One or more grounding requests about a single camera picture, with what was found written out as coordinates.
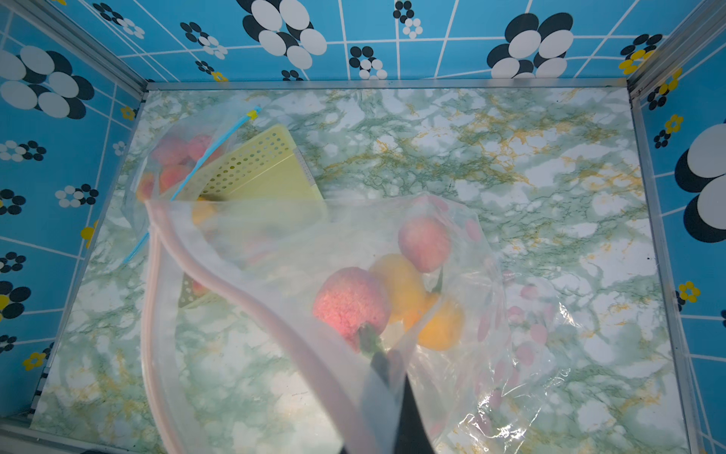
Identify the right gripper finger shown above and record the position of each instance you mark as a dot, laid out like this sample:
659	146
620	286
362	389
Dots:
411	435

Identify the pale green plastic basket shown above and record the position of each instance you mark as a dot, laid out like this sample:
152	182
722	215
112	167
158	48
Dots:
268	167

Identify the pink red peach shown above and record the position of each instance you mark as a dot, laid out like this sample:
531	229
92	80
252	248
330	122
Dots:
197	147

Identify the clear zip-top bag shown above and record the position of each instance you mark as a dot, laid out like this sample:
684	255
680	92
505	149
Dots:
165	172

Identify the yellow peach with leaf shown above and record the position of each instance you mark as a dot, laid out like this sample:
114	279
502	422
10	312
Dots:
445	328

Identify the plain yellow peach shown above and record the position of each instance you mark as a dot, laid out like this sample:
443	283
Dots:
403	284

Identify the pink peach centre back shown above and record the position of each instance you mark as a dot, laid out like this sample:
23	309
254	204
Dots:
350	299

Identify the pink peach right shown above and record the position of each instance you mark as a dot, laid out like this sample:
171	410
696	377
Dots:
425	242

